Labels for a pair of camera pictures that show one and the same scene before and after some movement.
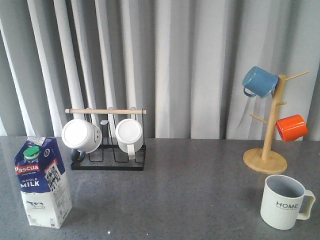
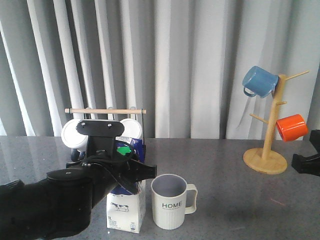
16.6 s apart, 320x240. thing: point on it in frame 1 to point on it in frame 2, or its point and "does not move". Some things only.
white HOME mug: [282, 201] to [172, 198]
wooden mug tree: [264, 160] does not move
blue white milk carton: [42, 182] to [126, 210]
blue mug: [258, 82] does not move
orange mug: [292, 127] does not move
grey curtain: [184, 61] does not move
